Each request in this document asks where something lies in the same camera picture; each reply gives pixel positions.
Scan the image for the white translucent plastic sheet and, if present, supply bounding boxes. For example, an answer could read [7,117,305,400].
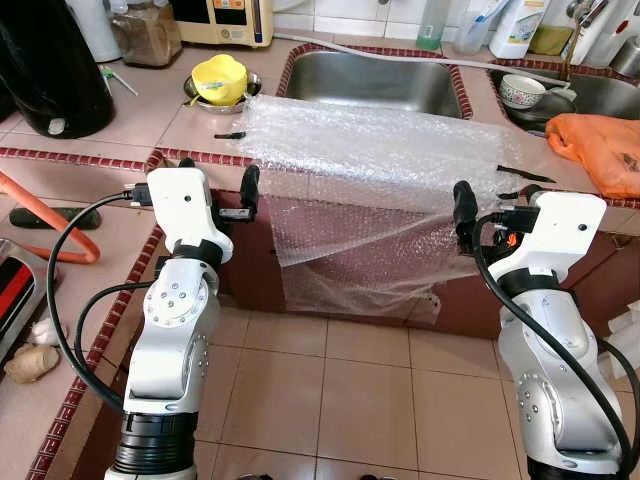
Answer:
[605,305,640,381]

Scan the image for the clear jar brown contents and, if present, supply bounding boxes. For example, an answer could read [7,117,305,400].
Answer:
[108,0,183,69]

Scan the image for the bottle with yellow liquid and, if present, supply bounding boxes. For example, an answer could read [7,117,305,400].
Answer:
[527,0,573,56]

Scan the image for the long black tape strip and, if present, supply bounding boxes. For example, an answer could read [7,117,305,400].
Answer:
[497,165,556,184]

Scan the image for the red black flat box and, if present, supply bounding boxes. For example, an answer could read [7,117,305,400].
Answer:
[0,240,51,361]

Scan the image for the dark green cucumber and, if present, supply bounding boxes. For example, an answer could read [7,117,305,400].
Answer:
[10,207,101,229]

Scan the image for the white patterned ceramic bowl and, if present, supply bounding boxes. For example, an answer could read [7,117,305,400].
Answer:
[499,74,548,109]

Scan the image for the large steel sink basin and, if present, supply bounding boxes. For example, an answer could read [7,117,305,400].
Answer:
[278,45,473,121]

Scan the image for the green translucent bottle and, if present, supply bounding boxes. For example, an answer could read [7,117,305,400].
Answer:
[417,0,448,51]

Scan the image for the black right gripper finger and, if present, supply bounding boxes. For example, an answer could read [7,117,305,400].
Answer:
[453,181,479,241]

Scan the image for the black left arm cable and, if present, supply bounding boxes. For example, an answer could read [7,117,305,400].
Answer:
[47,185,166,413]

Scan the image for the stainless steel cup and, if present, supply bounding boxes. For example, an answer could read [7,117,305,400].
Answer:
[610,38,640,79]

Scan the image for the white green kitchen tongs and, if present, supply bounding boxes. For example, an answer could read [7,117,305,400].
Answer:
[100,65,141,97]

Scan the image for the beige water ioniser appliance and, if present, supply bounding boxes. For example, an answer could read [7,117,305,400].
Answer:
[170,0,276,49]

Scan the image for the clear bubble wrap sheet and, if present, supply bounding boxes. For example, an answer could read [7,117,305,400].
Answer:
[238,95,521,326]

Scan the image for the white garlic bulb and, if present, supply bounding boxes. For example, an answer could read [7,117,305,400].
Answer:
[28,318,61,346]

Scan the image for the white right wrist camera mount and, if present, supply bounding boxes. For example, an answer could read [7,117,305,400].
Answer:
[487,192,608,291]

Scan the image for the white ceramic spoon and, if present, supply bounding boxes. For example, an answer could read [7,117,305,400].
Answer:
[540,85,579,101]

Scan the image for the white detergent bottle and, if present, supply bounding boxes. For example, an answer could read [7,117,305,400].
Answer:
[490,0,546,59]

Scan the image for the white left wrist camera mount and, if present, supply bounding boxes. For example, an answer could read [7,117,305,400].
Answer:
[146,167,235,263]

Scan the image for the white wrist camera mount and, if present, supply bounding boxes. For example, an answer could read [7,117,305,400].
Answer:
[487,192,608,291]
[146,167,235,263]

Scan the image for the white plastic jug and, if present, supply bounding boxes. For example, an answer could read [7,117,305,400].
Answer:
[65,0,123,63]

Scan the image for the clear plastic bottle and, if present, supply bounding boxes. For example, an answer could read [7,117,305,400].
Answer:
[455,0,511,56]

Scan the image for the orange plastic bag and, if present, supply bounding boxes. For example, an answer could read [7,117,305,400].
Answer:
[545,113,640,199]

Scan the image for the steel faucet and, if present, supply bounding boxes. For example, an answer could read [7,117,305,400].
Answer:
[565,0,611,31]

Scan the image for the yellow plastic bowl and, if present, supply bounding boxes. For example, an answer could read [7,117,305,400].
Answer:
[191,55,249,107]

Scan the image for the ginger root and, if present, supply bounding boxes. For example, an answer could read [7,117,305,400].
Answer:
[5,343,63,384]

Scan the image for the small steel sink basin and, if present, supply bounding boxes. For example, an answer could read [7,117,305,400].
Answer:
[490,65,640,126]

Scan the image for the stainless steel bowl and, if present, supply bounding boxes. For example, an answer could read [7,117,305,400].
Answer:
[183,70,263,113]

